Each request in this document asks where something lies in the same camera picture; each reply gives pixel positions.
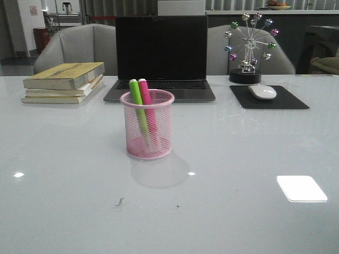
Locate dark side table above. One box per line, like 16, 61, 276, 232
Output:
296, 25, 338, 74

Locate red trash bin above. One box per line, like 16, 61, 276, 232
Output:
33, 28, 50, 53

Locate pink mesh pen holder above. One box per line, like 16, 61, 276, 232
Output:
120, 89, 174, 160

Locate top yellow book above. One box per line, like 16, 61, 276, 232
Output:
23, 62, 105, 89

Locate dark grey laptop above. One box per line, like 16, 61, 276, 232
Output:
104, 15, 216, 103

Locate left grey armchair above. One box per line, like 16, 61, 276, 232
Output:
33, 23, 118, 76

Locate fruit bowl on counter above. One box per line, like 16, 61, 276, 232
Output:
266, 0, 291, 11

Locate black mouse pad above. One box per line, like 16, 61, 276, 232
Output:
230, 85, 309, 110

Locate middle cream book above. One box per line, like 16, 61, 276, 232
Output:
26, 74, 103, 97

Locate white computer mouse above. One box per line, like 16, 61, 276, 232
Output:
248, 84, 277, 100

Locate green highlighter pen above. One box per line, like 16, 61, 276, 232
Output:
129, 79, 150, 147

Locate right grey armchair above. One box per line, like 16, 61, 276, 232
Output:
207, 25, 296, 75

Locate bottom yellow book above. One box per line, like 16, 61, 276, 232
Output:
22, 80, 101, 104

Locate white box behind laptop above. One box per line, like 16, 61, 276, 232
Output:
157, 1, 206, 16

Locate yellow book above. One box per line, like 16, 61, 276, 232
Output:
23, 62, 105, 89
22, 80, 101, 104

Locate olive cushion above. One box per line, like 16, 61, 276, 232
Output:
310, 57, 338, 75

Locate ferris wheel desk toy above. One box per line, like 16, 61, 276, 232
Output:
224, 12, 276, 84

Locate pink highlighter pen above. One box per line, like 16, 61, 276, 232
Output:
138, 78, 158, 133

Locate grey armchair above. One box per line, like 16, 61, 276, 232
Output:
207, 25, 296, 75
33, 23, 118, 76

